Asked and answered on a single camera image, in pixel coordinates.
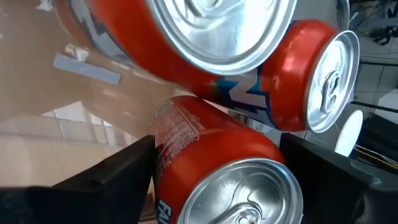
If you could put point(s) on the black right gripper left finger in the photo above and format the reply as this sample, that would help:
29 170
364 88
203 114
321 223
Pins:
109 196

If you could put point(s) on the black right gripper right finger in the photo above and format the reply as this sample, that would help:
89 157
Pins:
335 199

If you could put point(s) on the red Fanta strawberry can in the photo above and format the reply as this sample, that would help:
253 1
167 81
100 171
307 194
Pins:
140 37
289 77
217 149

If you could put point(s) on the black office desk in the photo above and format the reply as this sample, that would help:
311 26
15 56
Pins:
382 133

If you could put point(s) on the clear plastic bin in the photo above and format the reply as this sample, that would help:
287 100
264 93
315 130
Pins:
87 69

